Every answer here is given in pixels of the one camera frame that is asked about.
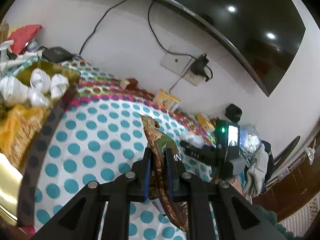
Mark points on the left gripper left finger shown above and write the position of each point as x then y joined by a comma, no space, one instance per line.
101,211

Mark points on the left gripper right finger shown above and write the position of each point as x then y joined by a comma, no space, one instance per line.
215,211

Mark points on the clear plastic bag bundle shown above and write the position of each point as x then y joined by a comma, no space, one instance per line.
193,139

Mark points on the brown snack packet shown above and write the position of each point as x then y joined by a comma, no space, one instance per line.
158,142

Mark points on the grey clothes pile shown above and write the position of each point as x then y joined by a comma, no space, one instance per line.
259,171

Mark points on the yellow medicine box lying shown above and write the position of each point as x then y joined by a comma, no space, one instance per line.
205,123

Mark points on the yellow medicine box upright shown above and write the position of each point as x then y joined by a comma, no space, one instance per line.
166,101

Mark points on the polka dot tablecloth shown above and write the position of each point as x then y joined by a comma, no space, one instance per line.
94,133

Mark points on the black power plug adapter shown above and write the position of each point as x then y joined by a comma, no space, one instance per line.
198,66

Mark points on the yellow orange snack bag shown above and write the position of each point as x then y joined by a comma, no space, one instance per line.
18,129

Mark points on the dark red small box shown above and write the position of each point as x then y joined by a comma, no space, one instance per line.
129,84

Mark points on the white rolled sock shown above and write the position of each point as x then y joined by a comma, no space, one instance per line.
58,86
40,81

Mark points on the black set-top box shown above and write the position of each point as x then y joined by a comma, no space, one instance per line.
56,55

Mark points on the red paper bag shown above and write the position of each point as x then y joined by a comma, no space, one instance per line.
22,36

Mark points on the white wall socket panel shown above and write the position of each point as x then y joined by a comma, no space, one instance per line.
179,64

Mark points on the wall mounted black television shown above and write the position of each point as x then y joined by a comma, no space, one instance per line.
263,35

